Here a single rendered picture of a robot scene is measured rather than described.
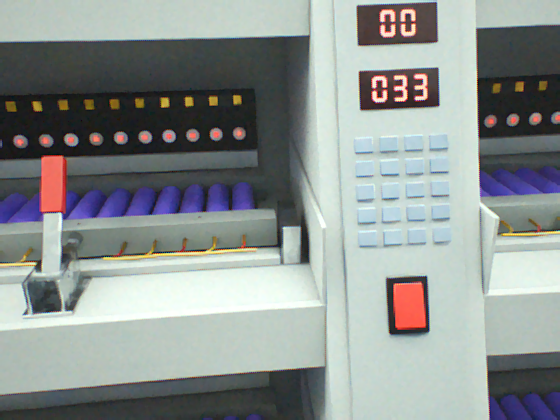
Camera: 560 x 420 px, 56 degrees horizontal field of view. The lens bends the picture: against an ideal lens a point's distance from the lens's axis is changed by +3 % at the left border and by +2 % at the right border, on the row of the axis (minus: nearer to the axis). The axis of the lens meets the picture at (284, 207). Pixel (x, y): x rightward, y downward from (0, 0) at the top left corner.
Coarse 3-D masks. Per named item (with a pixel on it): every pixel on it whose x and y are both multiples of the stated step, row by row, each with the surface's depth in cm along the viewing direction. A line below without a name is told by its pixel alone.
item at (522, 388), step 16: (544, 352) 49; (496, 368) 49; (512, 368) 49; (528, 368) 50; (496, 384) 48; (512, 384) 48; (528, 384) 48; (544, 384) 48; (496, 400) 48; (512, 400) 46; (528, 400) 47; (544, 400) 48; (496, 416) 45; (512, 416) 45; (528, 416) 45; (544, 416) 45
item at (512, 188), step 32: (480, 96) 47; (512, 96) 47; (544, 96) 47; (480, 128) 48; (512, 128) 48; (544, 128) 48; (480, 160) 47; (512, 160) 47; (544, 160) 47; (480, 192) 41; (512, 192) 41; (544, 192) 42; (512, 224) 38; (544, 224) 38; (512, 256) 35; (544, 256) 35; (512, 288) 32; (544, 288) 32; (512, 320) 32; (544, 320) 32; (512, 352) 33
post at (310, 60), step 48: (288, 48) 45; (288, 96) 48; (336, 96) 30; (336, 144) 30; (336, 192) 30; (336, 240) 30; (480, 240) 31; (336, 288) 30; (480, 288) 31; (336, 336) 31; (480, 336) 31; (336, 384) 31; (480, 384) 31
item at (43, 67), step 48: (0, 48) 47; (48, 48) 48; (96, 48) 48; (144, 48) 48; (192, 48) 49; (240, 48) 49; (480, 48) 51; (528, 48) 51; (288, 144) 50; (288, 384) 51
